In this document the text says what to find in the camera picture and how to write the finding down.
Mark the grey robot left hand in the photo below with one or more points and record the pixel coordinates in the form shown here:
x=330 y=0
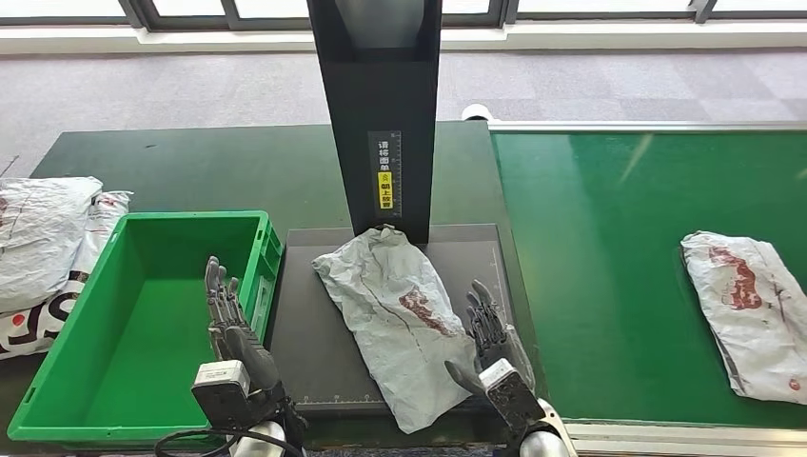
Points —
x=252 y=356

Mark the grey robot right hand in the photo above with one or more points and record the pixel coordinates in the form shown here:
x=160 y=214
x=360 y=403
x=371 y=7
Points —
x=492 y=340

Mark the grey parcel with faint red print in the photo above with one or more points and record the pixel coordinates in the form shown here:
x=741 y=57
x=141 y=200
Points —
x=391 y=315

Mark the grey parcel with bold red print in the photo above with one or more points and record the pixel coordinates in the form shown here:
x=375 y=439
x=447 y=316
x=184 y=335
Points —
x=750 y=328

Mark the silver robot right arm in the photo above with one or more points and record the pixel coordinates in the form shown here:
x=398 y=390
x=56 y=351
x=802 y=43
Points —
x=542 y=445

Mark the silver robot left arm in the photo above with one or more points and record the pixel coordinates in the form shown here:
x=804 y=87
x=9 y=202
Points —
x=265 y=441

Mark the black inbound scanner machine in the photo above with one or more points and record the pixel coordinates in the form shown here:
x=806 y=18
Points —
x=302 y=353

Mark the green conveyor belt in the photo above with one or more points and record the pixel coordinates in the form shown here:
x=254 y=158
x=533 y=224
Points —
x=599 y=221

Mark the white parcel with black letters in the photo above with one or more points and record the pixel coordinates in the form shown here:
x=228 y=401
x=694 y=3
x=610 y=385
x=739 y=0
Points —
x=38 y=321

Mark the white conveyor roller end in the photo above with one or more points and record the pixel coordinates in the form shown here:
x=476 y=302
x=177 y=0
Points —
x=477 y=111

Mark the large grey crumpled parcel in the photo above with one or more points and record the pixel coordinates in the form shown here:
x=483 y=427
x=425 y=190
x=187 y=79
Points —
x=41 y=240

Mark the green plastic crate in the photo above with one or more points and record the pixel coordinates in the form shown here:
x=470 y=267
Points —
x=145 y=353

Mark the yellow black ruler label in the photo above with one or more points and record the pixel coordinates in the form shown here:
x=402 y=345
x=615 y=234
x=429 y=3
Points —
x=384 y=189

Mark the white window sill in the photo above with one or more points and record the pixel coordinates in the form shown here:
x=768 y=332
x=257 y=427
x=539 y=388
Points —
x=567 y=36

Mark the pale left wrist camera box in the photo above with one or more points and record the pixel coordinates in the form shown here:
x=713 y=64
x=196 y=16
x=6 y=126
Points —
x=220 y=385

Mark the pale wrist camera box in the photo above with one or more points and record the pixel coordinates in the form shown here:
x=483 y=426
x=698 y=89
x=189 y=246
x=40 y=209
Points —
x=220 y=385
x=511 y=397

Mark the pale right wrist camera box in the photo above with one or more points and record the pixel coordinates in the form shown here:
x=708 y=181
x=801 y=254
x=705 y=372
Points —
x=511 y=397

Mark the silver conveyor side rail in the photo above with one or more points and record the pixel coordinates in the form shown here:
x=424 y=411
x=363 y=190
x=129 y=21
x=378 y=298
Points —
x=630 y=126
x=662 y=438

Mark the dark window frame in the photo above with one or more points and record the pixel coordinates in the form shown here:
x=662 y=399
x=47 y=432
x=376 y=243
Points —
x=189 y=22

